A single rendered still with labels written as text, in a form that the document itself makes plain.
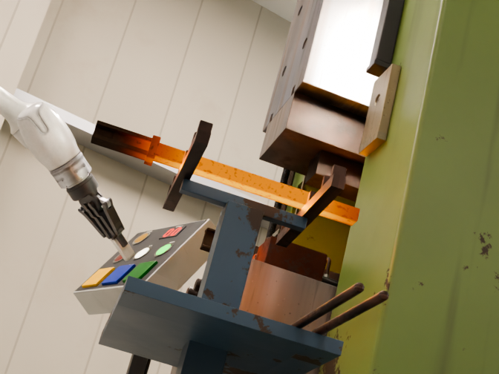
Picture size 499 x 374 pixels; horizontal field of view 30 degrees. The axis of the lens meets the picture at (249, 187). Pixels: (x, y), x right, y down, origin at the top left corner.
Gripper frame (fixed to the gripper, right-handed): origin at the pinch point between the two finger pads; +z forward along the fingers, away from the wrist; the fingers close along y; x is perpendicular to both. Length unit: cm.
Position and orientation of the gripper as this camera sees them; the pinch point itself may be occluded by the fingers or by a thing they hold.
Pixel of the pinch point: (122, 246)
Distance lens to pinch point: 236.7
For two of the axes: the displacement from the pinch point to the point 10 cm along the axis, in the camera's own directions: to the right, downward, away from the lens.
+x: 5.7, -5.6, 6.0
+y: 6.5, -1.5, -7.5
